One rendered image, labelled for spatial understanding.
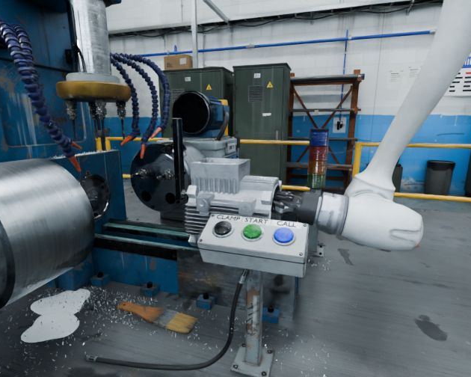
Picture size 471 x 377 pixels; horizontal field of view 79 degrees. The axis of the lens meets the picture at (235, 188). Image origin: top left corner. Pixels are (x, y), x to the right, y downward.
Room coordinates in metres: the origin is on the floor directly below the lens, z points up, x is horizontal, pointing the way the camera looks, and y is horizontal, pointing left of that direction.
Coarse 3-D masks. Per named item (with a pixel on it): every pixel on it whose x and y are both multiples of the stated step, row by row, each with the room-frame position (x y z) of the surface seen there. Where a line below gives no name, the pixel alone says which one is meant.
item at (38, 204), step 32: (32, 160) 0.56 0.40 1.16; (0, 192) 0.43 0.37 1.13; (32, 192) 0.47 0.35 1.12; (64, 192) 0.52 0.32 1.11; (0, 224) 0.40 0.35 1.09; (32, 224) 0.43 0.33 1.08; (64, 224) 0.48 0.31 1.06; (0, 256) 0.39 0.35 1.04; (32, 256) 0.42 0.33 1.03; (64, 256) 0.48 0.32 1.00; (0, 288) 0.39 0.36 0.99; (32, 288) 0.45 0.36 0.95
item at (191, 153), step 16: (160, 144) 0.99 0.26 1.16; (192, 144) 1.13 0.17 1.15; (144, 160) 1.00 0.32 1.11; (160, 160) 0.98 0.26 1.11; (192, 160) 1.02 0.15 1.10; (144, 176) 0.98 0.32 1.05; (160, 176) 0.92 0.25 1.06; (144, 192) 1.00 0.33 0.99; (160, 192) 0.99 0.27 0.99; (160, 208) 0.99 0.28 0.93; (176, 208) 0.98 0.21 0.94
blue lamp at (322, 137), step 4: (312, 132) 0.90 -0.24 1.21; (316, 132) 0.89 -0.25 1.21; (320, 132) 0.88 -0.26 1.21; (324, 132) 0.89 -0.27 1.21; (328, 132) 0.90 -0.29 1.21; (312, 136) 0.90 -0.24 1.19; (316, 136) 0.89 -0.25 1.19; (320, 136) 0.88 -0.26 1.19; (324, 136) 0.88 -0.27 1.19; (328, 136) 0.90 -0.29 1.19; (312, 140) 0.90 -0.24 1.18; (316, 140) 0.89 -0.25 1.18; (320, 140) 0.88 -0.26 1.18; (324, 140) 0.88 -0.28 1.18; (328, 140) 0.90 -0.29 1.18; (312, 144) 0.90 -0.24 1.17; (316, 144) 0.89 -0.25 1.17; (320, 144) 0.88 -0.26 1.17; (324, 144) 0.89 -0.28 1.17
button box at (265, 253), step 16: (208, 224) 0.46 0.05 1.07; (240, 224) 0.45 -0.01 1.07; (272, 224) 0.44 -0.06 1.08; (288, 224) 0.43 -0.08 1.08; (304, 224) 0.43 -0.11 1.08; (208, 240) 0.42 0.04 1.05; (224, 240) 0.42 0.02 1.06; (240, 240) 0.41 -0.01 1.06; (256, 240) 0.41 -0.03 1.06; (272, 240) 0.41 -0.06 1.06; (304, 240) 0.40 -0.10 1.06; (208, 256) 0.43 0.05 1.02; (224, 256) 0.42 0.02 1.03; (240, 256) 0.41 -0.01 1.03; (256, 256) 0.40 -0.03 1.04; (272, 256) 0.39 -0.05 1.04; (288, 256) 0.38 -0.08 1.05; (304, 256) 0.37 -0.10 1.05; (272, 272) 0.40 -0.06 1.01; (288, 272) 0.39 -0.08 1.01; (304, 272) 0.39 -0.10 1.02
